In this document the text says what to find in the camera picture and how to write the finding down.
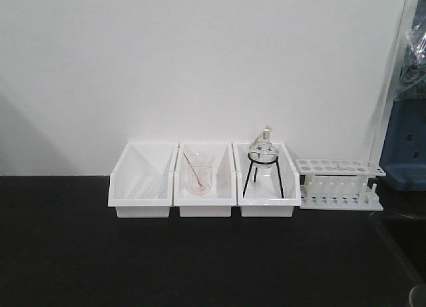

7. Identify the white storage bin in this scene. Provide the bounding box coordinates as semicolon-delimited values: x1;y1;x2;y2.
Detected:
232;143;301;217
173;143;237;217
108;142;179;218

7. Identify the white test tube rack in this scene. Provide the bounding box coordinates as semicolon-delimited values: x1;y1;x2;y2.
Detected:
296;158;386;211

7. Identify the glass alcohol lamp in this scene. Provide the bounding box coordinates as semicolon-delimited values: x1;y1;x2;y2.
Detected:
248;126;278;168

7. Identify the clear plastic bag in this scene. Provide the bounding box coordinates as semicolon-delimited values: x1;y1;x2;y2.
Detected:
395;0;425;101

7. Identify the glass beaker in bin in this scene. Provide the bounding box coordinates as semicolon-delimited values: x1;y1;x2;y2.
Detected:
184;152;214;196

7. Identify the white right storage bin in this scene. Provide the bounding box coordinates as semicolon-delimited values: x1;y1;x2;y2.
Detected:
232;143;301;217

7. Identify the black wire tripod stand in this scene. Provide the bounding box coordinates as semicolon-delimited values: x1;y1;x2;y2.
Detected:
243;153;284;198

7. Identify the white left storage bin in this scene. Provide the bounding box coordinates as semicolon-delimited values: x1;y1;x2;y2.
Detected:
108;142;179;218

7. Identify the white middle storage bin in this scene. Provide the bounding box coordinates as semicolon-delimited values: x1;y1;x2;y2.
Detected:
173;143;237;217

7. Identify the blue equipment box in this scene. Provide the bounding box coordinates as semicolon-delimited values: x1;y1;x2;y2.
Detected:
379;99;425;192

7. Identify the pink stirring rod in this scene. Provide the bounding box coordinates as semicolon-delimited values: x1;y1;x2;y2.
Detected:
182;153;206;190

